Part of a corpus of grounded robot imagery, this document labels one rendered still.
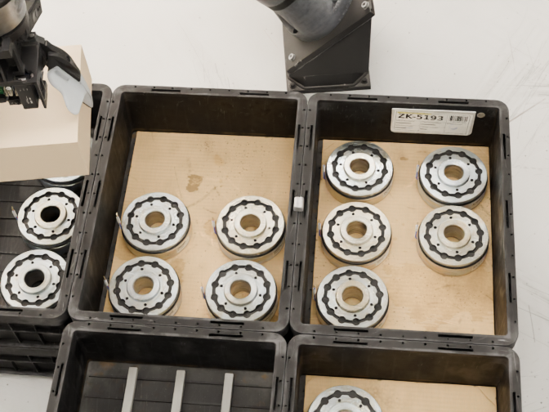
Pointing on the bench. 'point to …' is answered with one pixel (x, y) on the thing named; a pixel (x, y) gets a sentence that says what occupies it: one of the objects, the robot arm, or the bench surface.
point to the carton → (46, 134)
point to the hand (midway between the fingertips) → (37, 105)
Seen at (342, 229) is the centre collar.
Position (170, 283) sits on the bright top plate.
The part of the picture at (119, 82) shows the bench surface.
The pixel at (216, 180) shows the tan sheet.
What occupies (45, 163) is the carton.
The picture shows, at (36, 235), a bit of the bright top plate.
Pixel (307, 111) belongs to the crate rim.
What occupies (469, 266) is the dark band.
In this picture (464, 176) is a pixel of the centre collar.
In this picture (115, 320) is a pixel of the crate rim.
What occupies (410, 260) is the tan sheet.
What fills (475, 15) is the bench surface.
